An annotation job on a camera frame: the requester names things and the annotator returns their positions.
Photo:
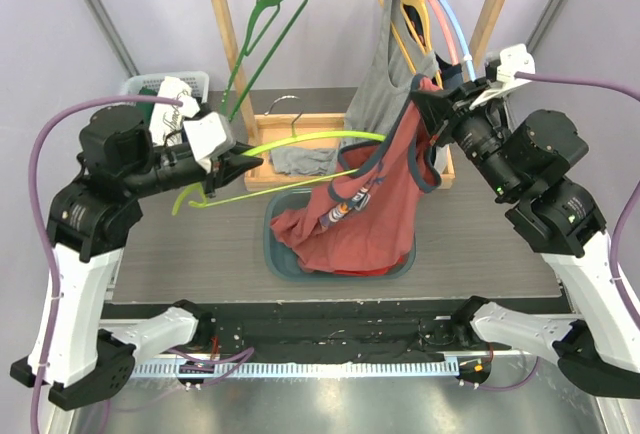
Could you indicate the red tank top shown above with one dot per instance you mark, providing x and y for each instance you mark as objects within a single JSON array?
[{"x": 378, "y": 272}]

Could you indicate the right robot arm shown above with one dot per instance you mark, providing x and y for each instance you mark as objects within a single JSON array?
[{"x": 527, "y": 168}]

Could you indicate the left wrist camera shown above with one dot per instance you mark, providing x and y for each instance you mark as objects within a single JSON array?
[{"x": 209, "y": 137}]

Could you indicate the grey tank top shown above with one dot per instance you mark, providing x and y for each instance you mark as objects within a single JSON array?
[{"x": 384, "y": 90}]

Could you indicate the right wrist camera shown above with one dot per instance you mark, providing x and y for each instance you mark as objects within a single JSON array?
[{"x": 501, "y": 73}]

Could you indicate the navy tank top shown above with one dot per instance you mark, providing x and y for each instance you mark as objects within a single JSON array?
[{"x": 452, "y": 75}]

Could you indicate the pink hanger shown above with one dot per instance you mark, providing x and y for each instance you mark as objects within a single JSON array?
[{"x": 446, "y": 31}]

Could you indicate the white plastic basket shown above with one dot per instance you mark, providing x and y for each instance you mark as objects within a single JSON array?
[{"x": 197, "y": 81}]

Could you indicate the yellow hanger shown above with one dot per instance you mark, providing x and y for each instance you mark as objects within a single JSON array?
[{"x": 424, "y": 40}]

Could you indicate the maroon graphic tank top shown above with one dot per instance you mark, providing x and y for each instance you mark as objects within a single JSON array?
[{"x": 365, "y": 218}]

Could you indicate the teal plastic tub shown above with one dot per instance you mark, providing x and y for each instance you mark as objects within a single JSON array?
[{"x": 283, "y": 262}]

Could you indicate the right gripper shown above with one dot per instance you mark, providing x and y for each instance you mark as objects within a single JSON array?
[{"x": 448, "y": 117}]

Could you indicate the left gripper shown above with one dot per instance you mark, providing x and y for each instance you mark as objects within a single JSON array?
[{"x": 233, "y": 163}]

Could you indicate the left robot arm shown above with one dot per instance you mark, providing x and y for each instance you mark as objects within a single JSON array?
[{"x": 87, "y": 229}]

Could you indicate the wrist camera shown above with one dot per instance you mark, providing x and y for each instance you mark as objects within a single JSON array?
[
  {"x": 501, "y": 73},
  {"x": 209, "y": 137}
]

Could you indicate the lime green hanger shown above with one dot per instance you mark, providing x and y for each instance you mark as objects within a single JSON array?
[{"x": 293, "y": 155}]

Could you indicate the light blue hanger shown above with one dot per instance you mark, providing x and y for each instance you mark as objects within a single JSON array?
[{"x": 467, "y": 58}]

